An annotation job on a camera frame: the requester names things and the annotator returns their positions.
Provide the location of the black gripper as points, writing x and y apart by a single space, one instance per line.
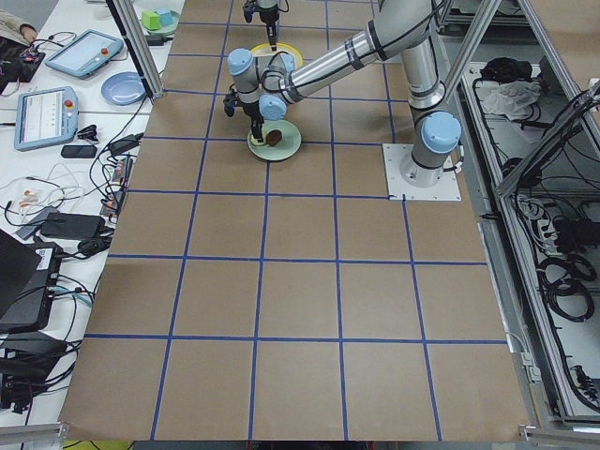
268 16
251 111

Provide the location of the brown bun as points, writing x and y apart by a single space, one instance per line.
273 137

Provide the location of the yellow top steamer layer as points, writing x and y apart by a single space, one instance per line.
265 49

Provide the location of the light green plate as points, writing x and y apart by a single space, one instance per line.
281 140

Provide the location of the blue block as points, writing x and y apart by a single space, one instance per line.
165 16

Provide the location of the green plate with blocks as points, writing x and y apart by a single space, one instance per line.
168 30

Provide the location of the green block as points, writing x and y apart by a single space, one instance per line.
150 20

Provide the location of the blue plate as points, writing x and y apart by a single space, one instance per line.
123 88

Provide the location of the far teach pendant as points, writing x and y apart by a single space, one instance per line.
86 54

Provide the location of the teach pendant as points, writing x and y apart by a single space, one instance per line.
46 118
86 54

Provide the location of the black small device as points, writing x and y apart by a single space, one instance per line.
79 151

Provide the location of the near teach pendant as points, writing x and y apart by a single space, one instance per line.
46 118

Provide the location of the black power adapter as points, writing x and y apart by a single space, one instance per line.
71 226

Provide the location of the white crumpled cloth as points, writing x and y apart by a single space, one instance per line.
514 100

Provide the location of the black laptop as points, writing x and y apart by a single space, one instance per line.
28 274

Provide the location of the aluminium frame post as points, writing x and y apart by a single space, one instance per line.
125 17

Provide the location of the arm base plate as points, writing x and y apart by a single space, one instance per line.
406 181

